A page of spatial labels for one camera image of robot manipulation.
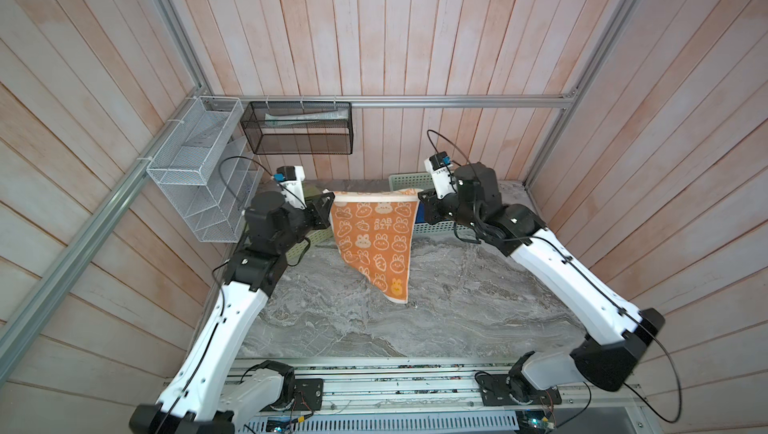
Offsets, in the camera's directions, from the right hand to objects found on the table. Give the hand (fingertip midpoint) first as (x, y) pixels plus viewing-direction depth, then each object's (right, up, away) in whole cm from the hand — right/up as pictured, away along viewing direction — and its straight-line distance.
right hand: (421, 193), depth 71 cm
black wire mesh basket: (-35, +22, +20) cm, 46 cm away
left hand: (-21, -2, -3) cm, 21 cm away
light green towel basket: (-37, +5, +45) cm, 58 cm away
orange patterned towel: (-12, -10, +17) cm, 23 cm away
